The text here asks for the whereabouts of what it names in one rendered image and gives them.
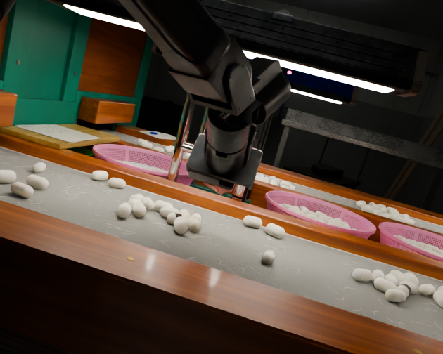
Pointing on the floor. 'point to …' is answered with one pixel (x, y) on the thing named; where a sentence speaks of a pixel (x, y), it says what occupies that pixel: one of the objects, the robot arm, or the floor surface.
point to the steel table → (407, 152)
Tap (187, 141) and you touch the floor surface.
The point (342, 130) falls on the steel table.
